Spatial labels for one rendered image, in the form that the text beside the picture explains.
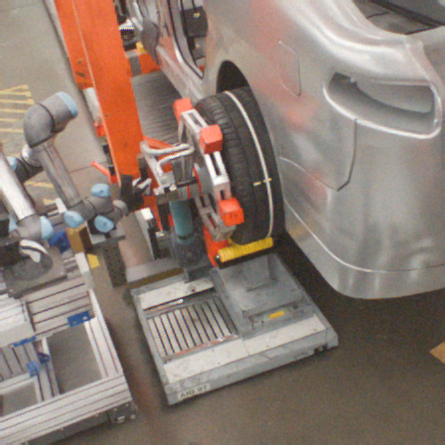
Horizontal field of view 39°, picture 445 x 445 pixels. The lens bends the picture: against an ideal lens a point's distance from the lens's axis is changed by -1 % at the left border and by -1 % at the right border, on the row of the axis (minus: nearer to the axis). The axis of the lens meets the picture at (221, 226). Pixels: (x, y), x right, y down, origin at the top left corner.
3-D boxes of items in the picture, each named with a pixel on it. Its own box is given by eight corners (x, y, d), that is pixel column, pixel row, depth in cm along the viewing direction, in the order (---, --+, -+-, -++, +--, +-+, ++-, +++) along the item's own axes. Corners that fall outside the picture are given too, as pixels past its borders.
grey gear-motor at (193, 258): (257, 270, 336) (250, 217, 316) (183, 295, 328) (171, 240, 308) (245, 252, 350) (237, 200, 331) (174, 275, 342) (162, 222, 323)
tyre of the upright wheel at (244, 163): (297, 260, 277) (300, 141, 230) (247, 277, 272) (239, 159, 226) (242, 172, 322) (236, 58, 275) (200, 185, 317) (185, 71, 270)
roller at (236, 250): (278, 246, 284) (277, 236, 280) (217, 266, 278) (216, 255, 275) (273, 239, 288) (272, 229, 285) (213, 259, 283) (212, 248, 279)
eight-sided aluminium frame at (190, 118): (241, 258, 264) (223, 144, 234) (226, 263, 263) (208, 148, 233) (203, 199, 308) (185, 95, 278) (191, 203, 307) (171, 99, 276)
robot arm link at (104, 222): (105, 218, 253) (110, 235, 257) (120, 204, 260) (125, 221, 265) (89, 216, 256) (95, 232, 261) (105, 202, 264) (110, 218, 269)
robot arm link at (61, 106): (6, 166, 276) (35, 97, 233) (32, 151, 285) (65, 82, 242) (24, 187, 276) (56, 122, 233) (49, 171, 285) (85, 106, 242)
